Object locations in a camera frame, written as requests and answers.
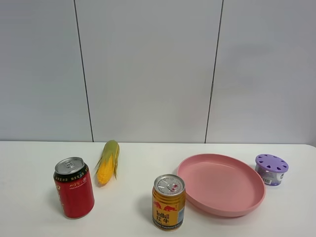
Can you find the pink plastic plate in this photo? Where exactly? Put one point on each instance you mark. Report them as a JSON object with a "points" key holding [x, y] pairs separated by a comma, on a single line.
{"points": [[221, 185]]}

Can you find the gold Red Bull can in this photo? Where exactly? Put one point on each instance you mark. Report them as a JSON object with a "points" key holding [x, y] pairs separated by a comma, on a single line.
{"points": [[168, 202]]}

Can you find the yellow corn cob with husk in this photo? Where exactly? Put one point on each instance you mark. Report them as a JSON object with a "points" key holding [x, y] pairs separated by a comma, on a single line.
{"points": [[108, 163]]}

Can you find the red soda can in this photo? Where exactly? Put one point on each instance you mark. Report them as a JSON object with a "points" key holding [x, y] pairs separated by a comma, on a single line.
{"points": [[73, 183]]}

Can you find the purple lidded air freshener jar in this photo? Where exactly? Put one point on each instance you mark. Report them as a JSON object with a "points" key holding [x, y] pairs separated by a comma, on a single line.
{"points": [[271, 169]]}

